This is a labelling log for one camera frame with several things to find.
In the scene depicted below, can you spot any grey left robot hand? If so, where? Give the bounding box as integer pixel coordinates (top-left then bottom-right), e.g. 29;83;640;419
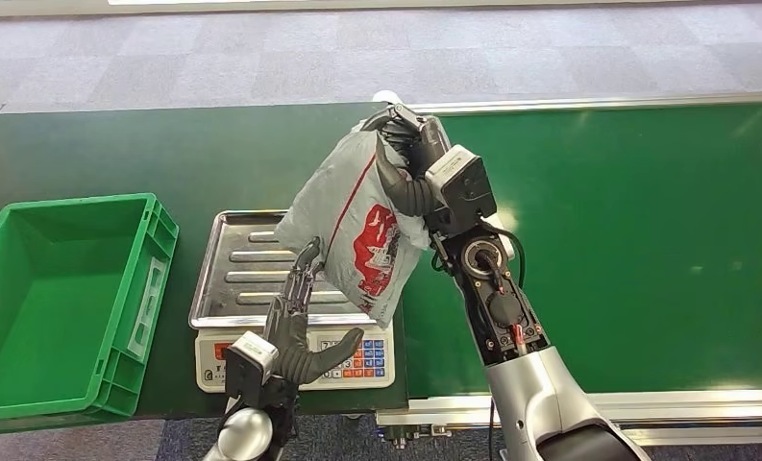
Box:
264;236;364;387

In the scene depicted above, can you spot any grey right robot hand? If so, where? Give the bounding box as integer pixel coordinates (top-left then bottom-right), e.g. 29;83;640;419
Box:
361;103;452;218

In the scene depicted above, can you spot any white plastic mailer package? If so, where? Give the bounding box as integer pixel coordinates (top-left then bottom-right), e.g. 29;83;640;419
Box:
273;120;432;328

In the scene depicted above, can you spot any white electronic scale body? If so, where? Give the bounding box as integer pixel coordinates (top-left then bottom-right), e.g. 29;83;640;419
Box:
194;321;397;393

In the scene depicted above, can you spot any steel scale weighing tray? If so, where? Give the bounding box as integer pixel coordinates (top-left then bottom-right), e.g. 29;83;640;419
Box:
187;209;381;329

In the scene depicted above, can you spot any dark green table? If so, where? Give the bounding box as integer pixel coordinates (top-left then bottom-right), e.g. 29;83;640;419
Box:
0;101;409;437

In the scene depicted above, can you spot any green plastic crate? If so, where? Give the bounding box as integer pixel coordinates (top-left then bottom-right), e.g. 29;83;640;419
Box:
0;193;180;423

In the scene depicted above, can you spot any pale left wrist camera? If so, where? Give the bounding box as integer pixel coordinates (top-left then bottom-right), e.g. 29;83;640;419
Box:
224;330;280;408

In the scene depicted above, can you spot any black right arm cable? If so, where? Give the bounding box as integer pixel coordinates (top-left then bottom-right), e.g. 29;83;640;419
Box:
479;226;527;291

